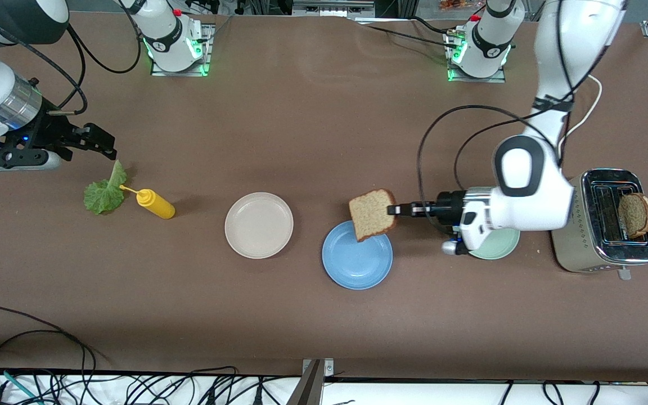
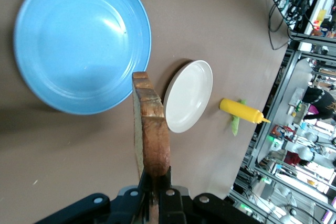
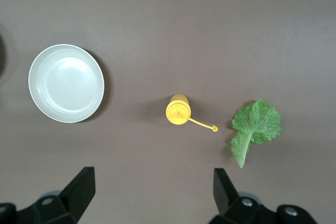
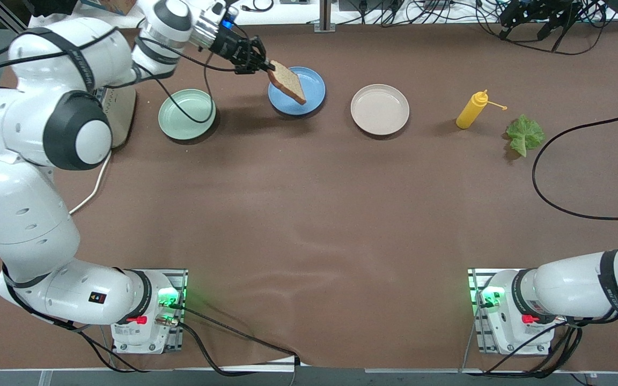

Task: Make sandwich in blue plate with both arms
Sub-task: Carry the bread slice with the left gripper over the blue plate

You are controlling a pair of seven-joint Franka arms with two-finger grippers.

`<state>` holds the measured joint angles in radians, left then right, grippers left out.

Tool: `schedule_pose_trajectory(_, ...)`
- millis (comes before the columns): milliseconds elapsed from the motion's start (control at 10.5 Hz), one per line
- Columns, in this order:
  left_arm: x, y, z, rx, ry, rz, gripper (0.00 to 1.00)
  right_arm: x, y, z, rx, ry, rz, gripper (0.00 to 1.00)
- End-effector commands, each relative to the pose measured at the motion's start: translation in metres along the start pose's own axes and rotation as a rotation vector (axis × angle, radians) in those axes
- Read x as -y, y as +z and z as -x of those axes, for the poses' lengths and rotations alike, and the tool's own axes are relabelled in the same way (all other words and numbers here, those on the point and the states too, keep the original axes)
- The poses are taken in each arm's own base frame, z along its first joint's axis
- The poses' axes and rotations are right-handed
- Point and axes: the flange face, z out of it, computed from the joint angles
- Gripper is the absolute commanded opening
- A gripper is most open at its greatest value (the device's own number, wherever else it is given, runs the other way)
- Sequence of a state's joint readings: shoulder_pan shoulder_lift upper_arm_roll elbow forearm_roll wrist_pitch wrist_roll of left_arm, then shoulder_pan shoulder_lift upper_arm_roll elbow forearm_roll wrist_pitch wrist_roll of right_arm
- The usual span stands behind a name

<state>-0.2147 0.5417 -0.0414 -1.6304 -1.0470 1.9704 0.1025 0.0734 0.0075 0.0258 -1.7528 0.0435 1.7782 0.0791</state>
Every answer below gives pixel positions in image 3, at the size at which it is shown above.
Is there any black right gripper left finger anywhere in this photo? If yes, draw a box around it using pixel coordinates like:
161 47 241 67
0 166 96 224

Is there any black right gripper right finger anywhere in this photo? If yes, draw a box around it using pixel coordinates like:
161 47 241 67
208 167 320 224

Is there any green lettuce leaf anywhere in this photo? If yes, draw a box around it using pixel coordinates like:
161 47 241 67
230 99 282 169

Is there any yellow mustard squeeze bottle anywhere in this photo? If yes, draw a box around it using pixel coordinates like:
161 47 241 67
165 93 218 133

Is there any beige round plate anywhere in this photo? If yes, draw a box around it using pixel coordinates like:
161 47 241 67
28 44 105 124

